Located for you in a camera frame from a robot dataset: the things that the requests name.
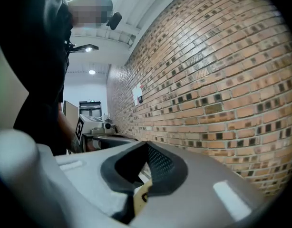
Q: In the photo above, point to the black bar lamp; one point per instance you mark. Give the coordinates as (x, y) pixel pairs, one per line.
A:
(86, 48)

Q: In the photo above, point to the white wall paper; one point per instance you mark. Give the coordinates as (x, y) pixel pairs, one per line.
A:
(137, 91)

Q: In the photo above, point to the round ceiling light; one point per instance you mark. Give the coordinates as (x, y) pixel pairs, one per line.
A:
(92, 72)

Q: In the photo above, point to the dark double door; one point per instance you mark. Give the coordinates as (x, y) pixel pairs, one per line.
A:
(89, 107)

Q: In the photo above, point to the black wall switch panel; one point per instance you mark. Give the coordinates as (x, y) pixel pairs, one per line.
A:
(140, 99)

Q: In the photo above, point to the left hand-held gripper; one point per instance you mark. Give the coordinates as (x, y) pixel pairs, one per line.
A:
(89, 127)

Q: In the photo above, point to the black head camera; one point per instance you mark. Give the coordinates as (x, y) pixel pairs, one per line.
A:
(114, 20)

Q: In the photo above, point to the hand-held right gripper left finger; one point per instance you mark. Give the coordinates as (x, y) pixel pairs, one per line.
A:
(84, 189)

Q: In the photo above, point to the person's head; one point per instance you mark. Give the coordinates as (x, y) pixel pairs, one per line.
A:
(91, 11)

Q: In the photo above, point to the person's left forearm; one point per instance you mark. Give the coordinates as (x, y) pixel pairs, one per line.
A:
(67, 132)

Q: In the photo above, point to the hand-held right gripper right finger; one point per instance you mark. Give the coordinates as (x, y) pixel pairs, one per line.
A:
(198, 198)

